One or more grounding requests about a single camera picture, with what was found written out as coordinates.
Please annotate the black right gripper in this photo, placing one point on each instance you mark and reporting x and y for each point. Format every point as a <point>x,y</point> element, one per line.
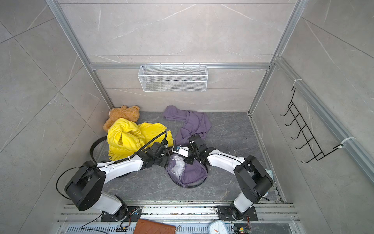
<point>188,160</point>

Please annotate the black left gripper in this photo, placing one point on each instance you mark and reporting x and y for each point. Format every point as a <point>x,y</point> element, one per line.
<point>165,162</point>

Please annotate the purple jacket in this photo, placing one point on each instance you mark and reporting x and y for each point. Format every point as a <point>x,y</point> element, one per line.
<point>195,123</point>

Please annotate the yellow trousers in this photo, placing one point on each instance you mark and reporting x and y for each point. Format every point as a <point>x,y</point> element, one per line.
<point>126,137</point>

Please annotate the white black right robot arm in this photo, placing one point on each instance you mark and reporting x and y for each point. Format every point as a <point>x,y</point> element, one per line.
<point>252,177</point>

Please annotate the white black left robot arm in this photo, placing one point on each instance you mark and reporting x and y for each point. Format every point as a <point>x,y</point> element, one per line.
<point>85,188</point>

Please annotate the brown teddy bear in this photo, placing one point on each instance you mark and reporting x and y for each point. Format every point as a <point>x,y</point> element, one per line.
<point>128,113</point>

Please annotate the brown leather wallet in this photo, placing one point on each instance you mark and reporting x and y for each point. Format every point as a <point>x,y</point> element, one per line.
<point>145,226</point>

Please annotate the white clock at bottom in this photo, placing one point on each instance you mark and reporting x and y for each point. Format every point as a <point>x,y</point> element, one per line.
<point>218,227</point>

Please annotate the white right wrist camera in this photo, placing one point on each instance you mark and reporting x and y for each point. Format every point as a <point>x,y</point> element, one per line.
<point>181,150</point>

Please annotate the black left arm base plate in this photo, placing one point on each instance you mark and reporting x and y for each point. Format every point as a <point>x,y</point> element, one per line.
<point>130,213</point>

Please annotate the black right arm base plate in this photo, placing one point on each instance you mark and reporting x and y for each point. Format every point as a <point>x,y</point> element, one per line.
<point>231,213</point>

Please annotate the white wire mesh basket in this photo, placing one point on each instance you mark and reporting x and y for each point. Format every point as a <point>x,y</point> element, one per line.
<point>173,78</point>

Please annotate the black wire hook rack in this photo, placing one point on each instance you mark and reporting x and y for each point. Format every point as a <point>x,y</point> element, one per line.
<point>305,131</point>

